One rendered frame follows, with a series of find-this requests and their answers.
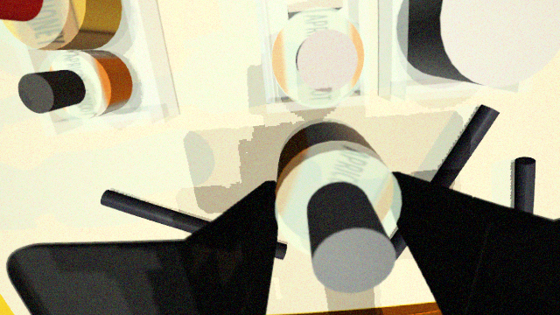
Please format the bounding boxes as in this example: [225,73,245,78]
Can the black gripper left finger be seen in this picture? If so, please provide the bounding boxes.
[6,180,278,315]

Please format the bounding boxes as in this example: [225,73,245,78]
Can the dark grey rod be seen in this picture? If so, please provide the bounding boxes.
[101,190,287,260]
[391,104,500,260]
[514,157,536,214]

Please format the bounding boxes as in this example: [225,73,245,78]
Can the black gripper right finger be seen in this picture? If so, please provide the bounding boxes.
[392,171,560,315]

